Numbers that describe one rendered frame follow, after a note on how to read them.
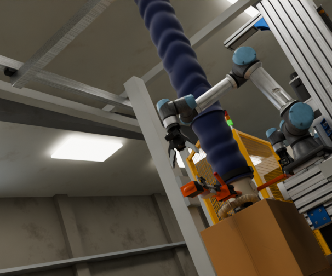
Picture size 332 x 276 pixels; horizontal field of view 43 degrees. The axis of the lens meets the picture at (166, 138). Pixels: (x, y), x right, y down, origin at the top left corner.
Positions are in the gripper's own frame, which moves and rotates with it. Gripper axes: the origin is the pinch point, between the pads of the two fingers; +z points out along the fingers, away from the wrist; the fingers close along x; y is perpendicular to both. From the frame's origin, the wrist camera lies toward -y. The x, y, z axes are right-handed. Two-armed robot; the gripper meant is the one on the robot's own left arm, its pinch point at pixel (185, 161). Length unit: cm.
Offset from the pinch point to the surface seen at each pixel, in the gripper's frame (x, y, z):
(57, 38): 86, 64, -177
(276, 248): -15, 28, 50
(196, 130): 4, 51, -33
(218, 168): 1.0, 49.2, -4.7
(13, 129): 323, 251, -273
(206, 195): 0.3, 9.5, 16.6
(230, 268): 11, 29, 50
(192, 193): 1.4, -4.4, 16.3
